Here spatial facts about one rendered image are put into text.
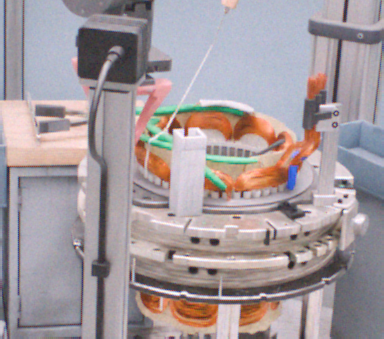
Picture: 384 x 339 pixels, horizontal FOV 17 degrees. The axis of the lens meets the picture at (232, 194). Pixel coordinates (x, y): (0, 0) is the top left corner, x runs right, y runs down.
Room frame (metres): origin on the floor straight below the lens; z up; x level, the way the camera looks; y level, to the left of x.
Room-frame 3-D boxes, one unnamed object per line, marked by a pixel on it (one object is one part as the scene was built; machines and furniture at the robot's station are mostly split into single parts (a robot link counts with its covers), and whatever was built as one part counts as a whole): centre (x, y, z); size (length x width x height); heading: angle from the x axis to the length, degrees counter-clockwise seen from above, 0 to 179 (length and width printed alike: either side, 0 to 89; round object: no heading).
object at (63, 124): (1.52, 0.23, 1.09); 0.04 x 0.01 x 0.02; 119
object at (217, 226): (1.38, 0.02, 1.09); 0.32 x 0.32 x 0.01
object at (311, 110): (1.30, -0.08, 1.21); 0.04 x 0.04 x 0.03; 19
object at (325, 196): (1.31, -0.10, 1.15); 0.03 x 0.02 x 0.12; 101
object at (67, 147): (1.60, 0.21, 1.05); 0.20 x 0.19 x 0.02; 104
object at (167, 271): (1.38, 0.02, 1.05); 0.29 x 0.29 x 0.06
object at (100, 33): (0.90, 0.09, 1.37); 0.06 x 0.04 x 0.04; 171
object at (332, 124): (1.30, -0.10, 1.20); 0.02 x 0.01 x 0.03; 101
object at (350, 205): (1.31, -0.13, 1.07); 0.04 x 0.02 x 0.05; 157
